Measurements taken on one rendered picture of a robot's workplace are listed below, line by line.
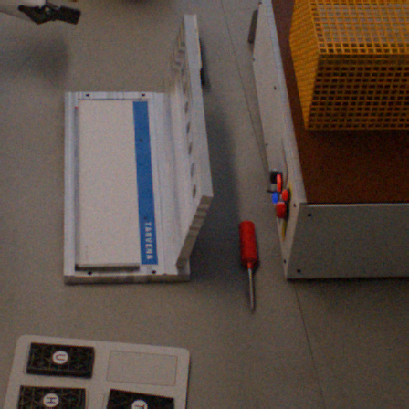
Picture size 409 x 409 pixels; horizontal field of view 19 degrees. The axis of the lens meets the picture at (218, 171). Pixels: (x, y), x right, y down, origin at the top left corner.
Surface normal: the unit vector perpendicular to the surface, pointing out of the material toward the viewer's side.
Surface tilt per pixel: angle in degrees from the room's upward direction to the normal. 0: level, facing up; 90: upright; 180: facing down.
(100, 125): 0
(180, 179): 11
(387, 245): 90
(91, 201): 0
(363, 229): 90
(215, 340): 0
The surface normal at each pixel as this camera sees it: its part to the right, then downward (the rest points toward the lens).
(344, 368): 0.07, -0.69
